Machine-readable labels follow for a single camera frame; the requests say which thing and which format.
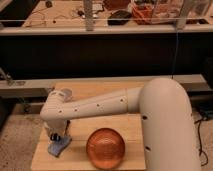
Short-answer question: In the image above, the orange basket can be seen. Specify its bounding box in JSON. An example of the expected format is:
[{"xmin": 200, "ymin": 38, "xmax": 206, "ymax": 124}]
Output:
[{"xmin": 132, "ymin": 4, "xmax": 153, "ymax": 25}]

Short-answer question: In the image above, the orange round bowl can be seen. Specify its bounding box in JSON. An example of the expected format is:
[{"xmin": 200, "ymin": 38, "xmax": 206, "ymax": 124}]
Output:
[{"xmin": 86, "ymin": 128, "xmax": 125, "ymax": 170}]

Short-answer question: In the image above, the wooden board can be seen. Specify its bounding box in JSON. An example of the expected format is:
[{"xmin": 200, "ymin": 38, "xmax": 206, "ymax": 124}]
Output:
[{"xmin": 30, "ymin": 81, "xmax": 148, "ymax": 171}]

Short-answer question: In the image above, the blue hanging cable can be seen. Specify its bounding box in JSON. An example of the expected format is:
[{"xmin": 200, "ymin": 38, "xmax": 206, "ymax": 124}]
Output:
[{"xmin": 172, "ymin": 29, "xmax": 180, "ymax": 75}]

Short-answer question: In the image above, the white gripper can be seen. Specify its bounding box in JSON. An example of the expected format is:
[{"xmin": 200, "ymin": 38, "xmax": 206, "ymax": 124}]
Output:
[{"xmin": 44, "ymin": 120, "xmax": 71, "ymax": 141}]

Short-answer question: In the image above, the grey vertical post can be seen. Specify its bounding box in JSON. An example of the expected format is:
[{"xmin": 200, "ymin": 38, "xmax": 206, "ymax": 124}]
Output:
[{"xmin": 83, "ymin": 0, "xmax": 94, "ymax": 31}]

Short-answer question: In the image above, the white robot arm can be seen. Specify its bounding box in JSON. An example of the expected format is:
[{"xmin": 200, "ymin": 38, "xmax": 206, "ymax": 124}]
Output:
[{"xmin": 40, "ymin": 78, "xmax": 201, "ymax": 171}]

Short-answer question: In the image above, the black object on far table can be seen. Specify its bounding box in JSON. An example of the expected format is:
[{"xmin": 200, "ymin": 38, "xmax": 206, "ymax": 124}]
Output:
[{"xmin": 107, "ymin": 10, "xmax": 132, "ymax": 26}]

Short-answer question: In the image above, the blue eraser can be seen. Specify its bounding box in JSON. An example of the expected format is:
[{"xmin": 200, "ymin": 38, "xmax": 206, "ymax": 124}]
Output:
[{"xmin": 48, "ymin": 135, "xmax": 72, "ymax": 157}]

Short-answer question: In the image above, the metal clamp on left rail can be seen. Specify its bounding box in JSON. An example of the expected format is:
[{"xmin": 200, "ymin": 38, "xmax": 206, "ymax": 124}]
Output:
[{"xmin": 0, "ymin": 67, "xmax": 25, "ymax": 86}]

